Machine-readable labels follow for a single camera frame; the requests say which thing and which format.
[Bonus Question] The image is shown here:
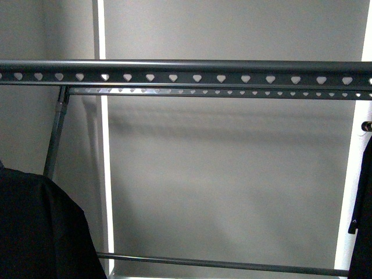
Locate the black printed t-shirt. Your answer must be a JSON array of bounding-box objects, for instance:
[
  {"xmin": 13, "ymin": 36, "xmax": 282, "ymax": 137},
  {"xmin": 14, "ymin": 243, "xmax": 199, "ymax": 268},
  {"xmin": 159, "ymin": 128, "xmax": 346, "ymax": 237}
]
[{"xmin": 1, "ymin": 166, "xmax": 106, "ymax": 278}]

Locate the dark grey clothes rack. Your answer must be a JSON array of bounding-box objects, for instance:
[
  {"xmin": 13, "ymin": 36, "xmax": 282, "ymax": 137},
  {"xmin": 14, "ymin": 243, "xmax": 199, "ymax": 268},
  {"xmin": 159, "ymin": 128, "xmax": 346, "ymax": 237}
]
[{"xmin": 0, "ymin": 59, "xmax": 372, "ymax": 277}]

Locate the black rod end cap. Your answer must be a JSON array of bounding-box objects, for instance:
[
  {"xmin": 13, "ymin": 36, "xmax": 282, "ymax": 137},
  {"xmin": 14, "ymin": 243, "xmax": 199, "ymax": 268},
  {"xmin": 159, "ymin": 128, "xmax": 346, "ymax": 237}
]
[{"xmin": 361, "ymin": 121, "xmax": 372, "ymax": 133}]

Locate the black garment at right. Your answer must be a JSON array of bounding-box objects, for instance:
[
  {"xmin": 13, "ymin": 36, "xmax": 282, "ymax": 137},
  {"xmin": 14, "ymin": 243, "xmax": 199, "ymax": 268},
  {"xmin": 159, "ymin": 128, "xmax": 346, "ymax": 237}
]
[{"xmin": 348, "ymin": 141, "xmax": 371, "ymax": 278}]

